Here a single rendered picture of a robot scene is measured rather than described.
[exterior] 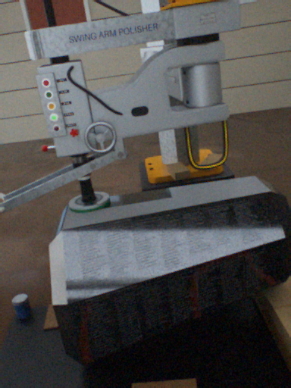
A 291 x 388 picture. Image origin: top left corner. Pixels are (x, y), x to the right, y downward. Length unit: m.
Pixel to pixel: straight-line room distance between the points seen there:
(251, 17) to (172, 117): 6.08
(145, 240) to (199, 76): 0.81
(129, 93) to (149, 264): 0.79
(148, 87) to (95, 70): 6.05
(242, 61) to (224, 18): 5.98
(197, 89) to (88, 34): 0.56
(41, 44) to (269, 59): 6.45
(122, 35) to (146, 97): 0.29
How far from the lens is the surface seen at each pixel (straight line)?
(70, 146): 1.97
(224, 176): 2.62
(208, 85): 2.02
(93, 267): 1.87
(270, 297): 2.33
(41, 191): 2.09
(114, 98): 1.94
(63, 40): 1.91
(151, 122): 1.98
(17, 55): 8.34
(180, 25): 1.94
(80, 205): 2.10
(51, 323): 2.77
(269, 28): 8.03
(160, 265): 1.86
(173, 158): 2.74
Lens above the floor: 1.63
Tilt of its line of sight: 21 degrees down
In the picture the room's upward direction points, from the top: 9 degrees counter-clockwise
